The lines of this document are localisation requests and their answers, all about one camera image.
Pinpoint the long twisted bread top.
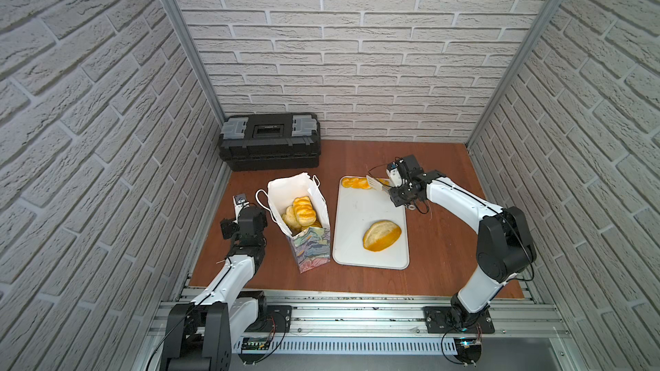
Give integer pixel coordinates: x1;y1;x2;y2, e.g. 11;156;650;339
341;177;371;190

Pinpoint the round knotted bun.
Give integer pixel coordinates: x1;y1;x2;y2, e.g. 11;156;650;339
282;205;302;235

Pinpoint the white paper bag colourful bottom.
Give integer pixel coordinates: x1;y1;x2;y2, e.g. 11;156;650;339
255;173;331;273

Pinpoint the small rectangular golden loaf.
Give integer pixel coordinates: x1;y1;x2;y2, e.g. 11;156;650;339
292;197;317;227

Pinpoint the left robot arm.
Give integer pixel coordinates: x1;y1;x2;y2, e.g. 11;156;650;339
158;194;267;370

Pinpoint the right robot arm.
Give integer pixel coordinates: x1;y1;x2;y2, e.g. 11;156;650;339
367;156;537;331

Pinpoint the white rectangular tray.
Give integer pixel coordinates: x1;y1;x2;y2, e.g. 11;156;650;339
332;185;409;270

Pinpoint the large oval crusty loaf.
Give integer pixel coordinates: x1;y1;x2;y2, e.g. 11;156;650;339
363;220;402;252

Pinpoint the black plastic toolbox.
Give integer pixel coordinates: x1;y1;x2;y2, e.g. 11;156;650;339
218;113;321;172

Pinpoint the left small circuit board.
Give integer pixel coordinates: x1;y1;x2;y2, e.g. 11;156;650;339
238;337;275;365

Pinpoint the small circuit board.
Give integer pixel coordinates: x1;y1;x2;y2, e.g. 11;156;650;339
454;338;482;366
238;337;275;365

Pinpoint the right small circuit board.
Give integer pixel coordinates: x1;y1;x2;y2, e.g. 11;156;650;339
454;338;482;366

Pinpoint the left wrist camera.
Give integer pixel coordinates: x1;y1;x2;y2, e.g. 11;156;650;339
233;194;249;205

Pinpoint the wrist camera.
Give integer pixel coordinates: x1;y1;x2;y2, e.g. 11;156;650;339
387;161;399;175
233;194;249;205

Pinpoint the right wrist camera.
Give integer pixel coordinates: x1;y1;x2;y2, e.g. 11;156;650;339
387;161;399;175

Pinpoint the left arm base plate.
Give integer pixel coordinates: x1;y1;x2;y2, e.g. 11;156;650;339
246;305;292;333

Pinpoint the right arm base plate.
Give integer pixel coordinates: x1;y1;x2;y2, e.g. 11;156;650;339
422;306;495;334

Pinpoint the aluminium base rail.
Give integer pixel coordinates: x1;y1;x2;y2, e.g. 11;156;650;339
148;288;563;357

